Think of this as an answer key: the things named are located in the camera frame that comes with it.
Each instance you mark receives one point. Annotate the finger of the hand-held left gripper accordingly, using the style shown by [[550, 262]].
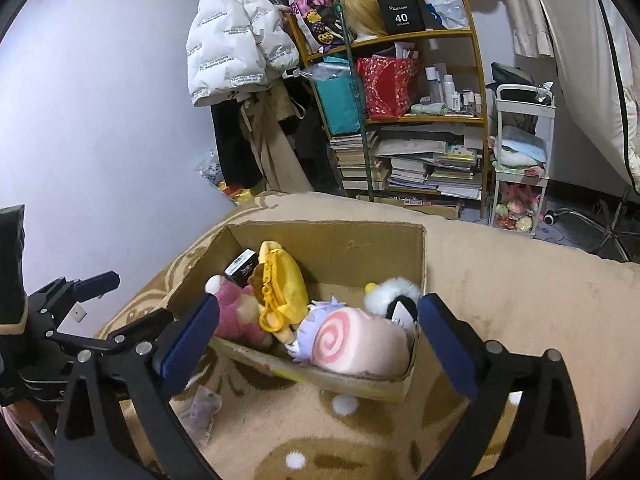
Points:
[[135, 327], [97, 285]]

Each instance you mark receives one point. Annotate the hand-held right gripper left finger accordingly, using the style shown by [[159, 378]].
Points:
[[187, 347]]

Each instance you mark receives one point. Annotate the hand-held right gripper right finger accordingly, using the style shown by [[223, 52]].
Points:
[[447, 345]]

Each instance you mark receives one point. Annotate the pink plush toy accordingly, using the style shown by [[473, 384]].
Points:
[[232, 310]]

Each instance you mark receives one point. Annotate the white and black fluffy plush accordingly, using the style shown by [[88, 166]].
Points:
[[395, 290]]

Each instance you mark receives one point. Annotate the pink swirl roll plush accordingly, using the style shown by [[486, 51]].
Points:
[[370, 345]]

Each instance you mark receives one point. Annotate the small dark box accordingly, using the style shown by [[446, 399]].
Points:
[[240, 267]]

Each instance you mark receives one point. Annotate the yellow plush toy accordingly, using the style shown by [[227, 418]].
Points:
[[287, 280]]

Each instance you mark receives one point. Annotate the purple-haired blindfolded plush doll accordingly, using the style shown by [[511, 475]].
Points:
[[312, 321]]

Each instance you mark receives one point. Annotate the printed cardboard box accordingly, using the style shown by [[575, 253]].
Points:
[[325, 255]]

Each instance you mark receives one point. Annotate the clear plastic wrapper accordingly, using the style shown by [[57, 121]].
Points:
[[200, 407]]

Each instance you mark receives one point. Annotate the beige patterned blanket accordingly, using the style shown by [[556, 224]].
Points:
[[500, 285]]

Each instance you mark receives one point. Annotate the long flat brown box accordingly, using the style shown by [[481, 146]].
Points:
[[415, 205]]

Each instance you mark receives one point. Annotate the pile of small plush toys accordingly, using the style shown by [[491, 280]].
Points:
[[517, 207]]

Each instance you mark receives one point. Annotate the plastic bag of colourful things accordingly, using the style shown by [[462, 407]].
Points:
[[220, 177]]

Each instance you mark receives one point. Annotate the pile of books and papers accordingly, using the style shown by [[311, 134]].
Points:
[[430, 170]]

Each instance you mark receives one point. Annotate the black hanging clothes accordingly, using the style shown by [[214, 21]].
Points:
[[235, 140]]

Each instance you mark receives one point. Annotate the stack of books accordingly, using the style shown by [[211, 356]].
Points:
[[355, 162]]

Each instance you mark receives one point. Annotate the folded blue and white cloths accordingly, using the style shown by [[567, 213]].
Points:
[[520, 147]]

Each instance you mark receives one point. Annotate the beige coat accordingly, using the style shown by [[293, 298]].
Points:
[[280, 155]]

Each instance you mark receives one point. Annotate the wooden shelf unit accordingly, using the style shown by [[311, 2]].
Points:
[[425, 121]]

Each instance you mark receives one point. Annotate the green cloth pouch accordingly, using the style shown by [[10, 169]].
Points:
[[429, 108]]

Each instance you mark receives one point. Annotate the white trolley cart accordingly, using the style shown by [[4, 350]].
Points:
[[550, 125]]

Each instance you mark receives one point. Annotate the green pole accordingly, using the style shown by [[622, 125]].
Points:
[[357, 110]]

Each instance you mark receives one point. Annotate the group of cosmetic bottles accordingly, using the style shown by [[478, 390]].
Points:
[[452, 92]]

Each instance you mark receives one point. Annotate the red patterned bag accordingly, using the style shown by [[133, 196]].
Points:
[[387, 87]]

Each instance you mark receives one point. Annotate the teal paper bag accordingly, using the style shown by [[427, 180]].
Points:
[[337, 100]]

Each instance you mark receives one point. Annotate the white puffer jacket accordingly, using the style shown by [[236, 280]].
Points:
[[230, 35]]

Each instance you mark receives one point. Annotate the cream office chair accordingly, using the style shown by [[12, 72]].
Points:
[[590, 60]]

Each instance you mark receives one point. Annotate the black box with white print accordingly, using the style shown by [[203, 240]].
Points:
[[400, 12]]

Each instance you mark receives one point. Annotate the cream curtain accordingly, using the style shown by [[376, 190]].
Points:
[[520, 10]]

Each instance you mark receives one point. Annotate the blonde wig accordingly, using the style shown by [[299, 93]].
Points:
[[362, 12]]

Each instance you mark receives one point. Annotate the clear plastic bag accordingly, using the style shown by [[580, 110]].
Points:
[[450, 0]]

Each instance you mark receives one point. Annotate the pink and black printed bag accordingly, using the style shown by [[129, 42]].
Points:
[[317, 15]]

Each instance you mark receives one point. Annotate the white wall socket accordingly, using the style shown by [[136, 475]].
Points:
[[77, 314]]

